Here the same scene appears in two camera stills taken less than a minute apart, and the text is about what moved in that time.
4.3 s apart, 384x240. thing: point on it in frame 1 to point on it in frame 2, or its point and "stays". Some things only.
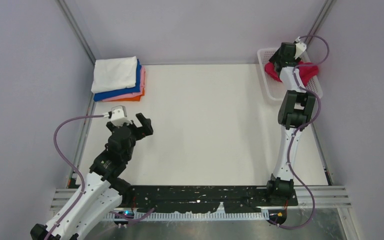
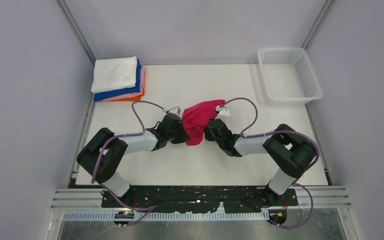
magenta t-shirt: [305, 72] to [196, 118]
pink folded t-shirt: [142, 87] stays
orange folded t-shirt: [132, 99] stays
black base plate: [203, 199] stays
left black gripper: [145, 130] to [182, 137]
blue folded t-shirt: [107, 94] stays
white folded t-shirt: [114, 73] stays
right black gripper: [274, 58] to [208, 135]
